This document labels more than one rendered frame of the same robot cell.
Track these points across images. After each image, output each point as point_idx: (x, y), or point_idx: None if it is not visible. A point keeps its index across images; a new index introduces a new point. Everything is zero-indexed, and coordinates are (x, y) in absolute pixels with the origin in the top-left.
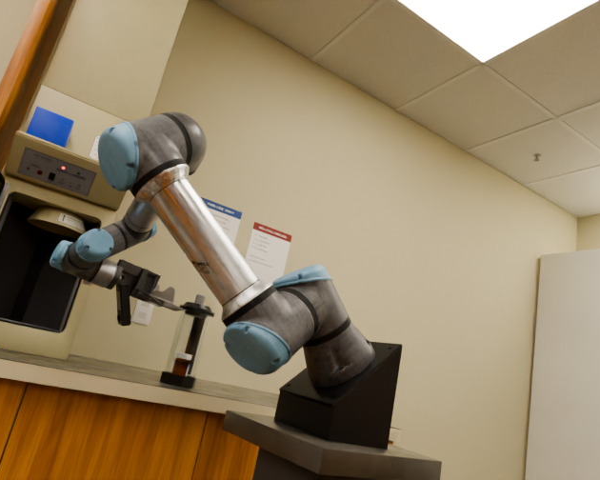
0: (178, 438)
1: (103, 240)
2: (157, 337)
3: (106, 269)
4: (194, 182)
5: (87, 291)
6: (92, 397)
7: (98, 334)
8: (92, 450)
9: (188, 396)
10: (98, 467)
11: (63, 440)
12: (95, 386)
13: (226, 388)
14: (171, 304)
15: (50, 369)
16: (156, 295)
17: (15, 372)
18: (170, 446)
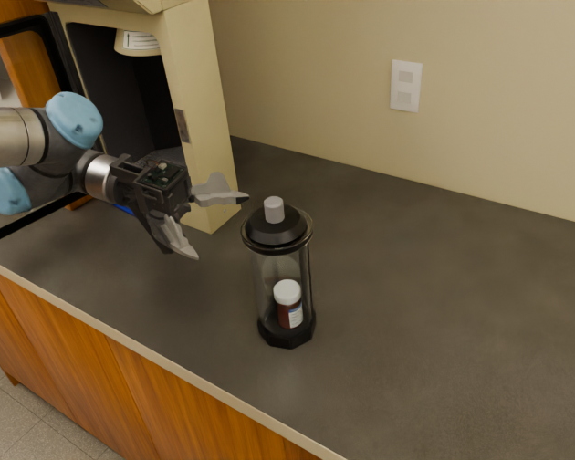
0: (253, 423)
1: None
2: (439, 131)
3: (91, 187)
4: None
5: (191, 152)
6: None
7: (351, 129)
8: (174, 391)
9: (226, 395)
10: (187, 405)
11: (147, 371)
12: (128, 343)
13: (490, 284)
14: (178, 249)
15: (87, 315)
16: (167, 224)
17: (68, 309)
18: (246, 425)
